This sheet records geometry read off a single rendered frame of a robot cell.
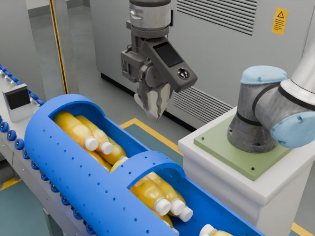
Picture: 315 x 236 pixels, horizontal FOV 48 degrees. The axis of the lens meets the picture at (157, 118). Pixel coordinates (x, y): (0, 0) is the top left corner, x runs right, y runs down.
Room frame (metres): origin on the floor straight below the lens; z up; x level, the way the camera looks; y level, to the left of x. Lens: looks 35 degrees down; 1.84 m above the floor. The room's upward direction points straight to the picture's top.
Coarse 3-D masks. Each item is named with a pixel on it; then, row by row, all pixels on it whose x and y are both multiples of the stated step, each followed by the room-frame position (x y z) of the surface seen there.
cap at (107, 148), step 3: (105, 144) 0.89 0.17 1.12; (108, 144) 0.89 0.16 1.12; (111, 144) 0.89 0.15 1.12; (102, 147) 0.88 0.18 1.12; (105, 147) 0.88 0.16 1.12; (108, 147) 0.89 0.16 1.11; (111, 147) 0.89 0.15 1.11; (102, 150) 0.88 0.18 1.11; (105, 150) 0.88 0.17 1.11; (108, 150) 0.89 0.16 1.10; (111, 150) 0.89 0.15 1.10; (105, 153) 0.88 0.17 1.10; (108, 153) 0.88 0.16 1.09
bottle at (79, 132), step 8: (64, 112) 0.99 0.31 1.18; (56, 120) 0.96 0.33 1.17; (64, 120) 0.95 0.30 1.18; (72, 120) 0.94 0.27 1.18; (64, 128) 0.92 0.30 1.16; (72, 128) 0.90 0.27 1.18; (80, 128) 0.90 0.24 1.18; (88, 128) 0.91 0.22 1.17; (72, 136) 0.88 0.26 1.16; (80, 136) 0.87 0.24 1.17; (88, 136) 0.87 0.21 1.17; (80, 144) 0.86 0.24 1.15
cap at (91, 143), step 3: (90, 138) 0.86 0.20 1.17; (93, 138) 0.87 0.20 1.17; (87, 141) 0.85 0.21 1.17; (90, 141) 0.85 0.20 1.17; (93, 141) 0.85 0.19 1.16; (96, 141) 0.86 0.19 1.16; (87, 144) 0.84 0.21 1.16; (90, 144) 0.85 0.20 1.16; (93, 144) 0.85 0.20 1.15; (96, 144) 0.86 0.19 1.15; (87, 147) 0.84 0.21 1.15; (90, 147) 0.85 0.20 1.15; (93, 147) 0.85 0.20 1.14; (96, 147) 0.86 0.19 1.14; (90, 150) 0.84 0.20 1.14
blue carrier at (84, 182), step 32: (64, 96) 1.00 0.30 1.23; (32, 128) 0.90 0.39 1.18; (32, 160) 0.89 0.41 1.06; (64, 160) 0.75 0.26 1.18; (128, 160) 0.69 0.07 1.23; (160, 160) 0.70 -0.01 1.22; (64, 192) 0.71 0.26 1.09; (96, 192) 0.63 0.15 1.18; (128, 192) 0.60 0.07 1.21; (192, 192) 0.72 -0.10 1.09; (96, 224) 0.59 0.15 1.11; (128, 224) 0.53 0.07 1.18; (160, 224) 0.50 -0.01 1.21; (192, 224) 0.67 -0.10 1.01; (224, 224) 0.62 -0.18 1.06
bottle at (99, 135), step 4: (76, 116) 1.03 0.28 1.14; (80, 116) 1.03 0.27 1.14; (80, 120) 1.00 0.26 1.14; (84, 120) 1.00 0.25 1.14; (88, 120) 1.01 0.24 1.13; (84, 124) 0.98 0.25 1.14; (88, 124) 0.98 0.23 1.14; (92, 124) 0.98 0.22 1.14; (92, 128) 0.96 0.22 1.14; (96, 128) 0.96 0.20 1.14; (92, 132) 0.94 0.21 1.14; (96, 132) 0.93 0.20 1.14; (100, 132) 0.94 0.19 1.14; (96, 136) 0.92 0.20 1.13; (100, 136) 0.92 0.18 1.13; (104, 136) 0.92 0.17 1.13; (100, 140) 0.90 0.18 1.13; (104, 140) 0.91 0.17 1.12; (108, 140) 0.92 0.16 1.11; (100, 144) 0.89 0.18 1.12; (96, 148) 0.90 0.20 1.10; (100, 148) 0.89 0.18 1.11
